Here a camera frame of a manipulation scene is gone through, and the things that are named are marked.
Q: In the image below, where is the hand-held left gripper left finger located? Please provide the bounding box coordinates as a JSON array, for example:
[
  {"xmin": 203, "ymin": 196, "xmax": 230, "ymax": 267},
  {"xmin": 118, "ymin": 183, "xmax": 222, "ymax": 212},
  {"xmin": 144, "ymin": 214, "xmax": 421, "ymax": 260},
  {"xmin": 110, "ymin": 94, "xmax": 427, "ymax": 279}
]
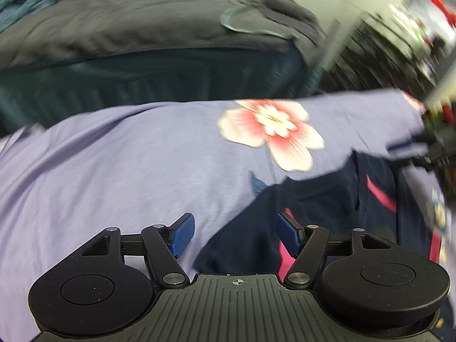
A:
[{"xmin": 82, "ymin": 213, "xmax": 196, "ymax": 288}]

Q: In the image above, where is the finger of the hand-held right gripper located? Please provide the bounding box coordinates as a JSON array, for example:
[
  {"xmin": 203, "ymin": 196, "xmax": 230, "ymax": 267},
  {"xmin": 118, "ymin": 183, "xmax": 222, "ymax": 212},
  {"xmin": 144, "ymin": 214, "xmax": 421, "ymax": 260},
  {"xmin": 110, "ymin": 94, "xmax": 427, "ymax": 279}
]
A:
[
  {"xmin": 386, "ymin": 137, "xmax": 430, "ymax": 154},
  {"xmin": 390, "ymin": 154, "xmax": 433, "ymax": 170}
]

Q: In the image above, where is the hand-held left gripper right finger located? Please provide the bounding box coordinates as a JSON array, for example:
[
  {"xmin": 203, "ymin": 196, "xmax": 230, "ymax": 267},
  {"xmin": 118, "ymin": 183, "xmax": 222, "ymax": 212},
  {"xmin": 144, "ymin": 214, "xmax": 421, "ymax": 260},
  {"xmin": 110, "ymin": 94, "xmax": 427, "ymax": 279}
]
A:
[{"xmin": 277, "ymin": 212, "xmax": 394, "ymax": 289}]

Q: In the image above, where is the navy cartoon print sweatshirt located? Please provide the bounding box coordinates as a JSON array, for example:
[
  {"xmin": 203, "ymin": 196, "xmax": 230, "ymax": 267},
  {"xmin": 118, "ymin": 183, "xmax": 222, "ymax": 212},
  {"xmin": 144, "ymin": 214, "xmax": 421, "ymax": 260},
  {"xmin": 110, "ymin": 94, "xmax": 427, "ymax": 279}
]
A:
[{"xmin": 194, "ymin": 150, "xmax": 446, "ymax": 283}]

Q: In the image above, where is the dark metal rack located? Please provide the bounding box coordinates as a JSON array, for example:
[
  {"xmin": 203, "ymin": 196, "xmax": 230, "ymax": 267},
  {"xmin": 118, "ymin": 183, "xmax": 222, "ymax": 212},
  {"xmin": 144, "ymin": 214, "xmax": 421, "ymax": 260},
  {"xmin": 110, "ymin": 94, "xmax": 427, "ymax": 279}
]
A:
[{"xmin": 319, "ymin": 9, "xmax": 440, "ymax": 95}]

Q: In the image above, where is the purple floral blanket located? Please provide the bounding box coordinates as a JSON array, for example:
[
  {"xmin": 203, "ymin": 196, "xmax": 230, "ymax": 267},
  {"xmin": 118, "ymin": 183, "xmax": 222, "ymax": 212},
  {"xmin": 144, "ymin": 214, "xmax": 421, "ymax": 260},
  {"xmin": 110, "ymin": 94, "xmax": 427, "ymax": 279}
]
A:
[{"xmin": 0, "ymin": 89, "xmax": 456, "ymax": 342}]

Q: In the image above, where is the red object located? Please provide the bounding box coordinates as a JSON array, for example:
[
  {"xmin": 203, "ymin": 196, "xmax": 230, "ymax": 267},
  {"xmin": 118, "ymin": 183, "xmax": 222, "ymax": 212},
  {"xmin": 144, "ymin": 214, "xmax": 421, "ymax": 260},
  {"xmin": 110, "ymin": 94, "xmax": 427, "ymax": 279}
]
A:
[{"xmin": 426, "ymin": 0, "xmax": 456, "ymax": 28}]

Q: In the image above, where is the teal bed sheet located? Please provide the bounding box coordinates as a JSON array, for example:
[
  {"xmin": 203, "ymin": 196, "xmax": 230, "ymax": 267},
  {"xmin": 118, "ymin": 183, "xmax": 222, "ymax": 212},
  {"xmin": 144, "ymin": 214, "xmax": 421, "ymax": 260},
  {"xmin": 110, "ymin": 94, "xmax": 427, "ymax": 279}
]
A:
[{"xmin": 0, "ymin": 46, "xmax": 310, "ymax": 132}]

